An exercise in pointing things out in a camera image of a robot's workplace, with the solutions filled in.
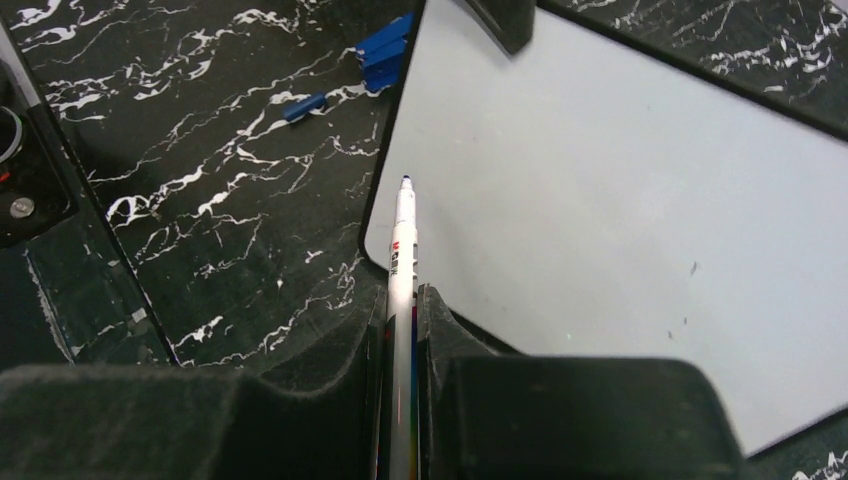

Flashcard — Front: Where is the blue marker cap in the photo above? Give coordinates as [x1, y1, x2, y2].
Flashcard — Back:
[282, 93, 327, 123]

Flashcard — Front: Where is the white whiteboard marker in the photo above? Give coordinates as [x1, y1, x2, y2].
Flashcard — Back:
[380, 175, 418, 479]

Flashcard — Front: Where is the small black-framed whiteboard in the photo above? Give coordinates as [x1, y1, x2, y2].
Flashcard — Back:
[364, 1, 847, 454]

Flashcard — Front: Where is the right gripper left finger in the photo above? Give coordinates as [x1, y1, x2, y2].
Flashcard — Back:
[1, 287, 386, 479]

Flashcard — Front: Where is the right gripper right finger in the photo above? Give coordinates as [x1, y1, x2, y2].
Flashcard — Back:
[418, 285, 744, 479]

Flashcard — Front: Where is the blue stapler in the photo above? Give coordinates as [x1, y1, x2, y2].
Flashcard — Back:
[355, 13, 415, 93]

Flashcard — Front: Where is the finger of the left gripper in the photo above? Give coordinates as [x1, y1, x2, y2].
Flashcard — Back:
[467, 0, 536, 55]

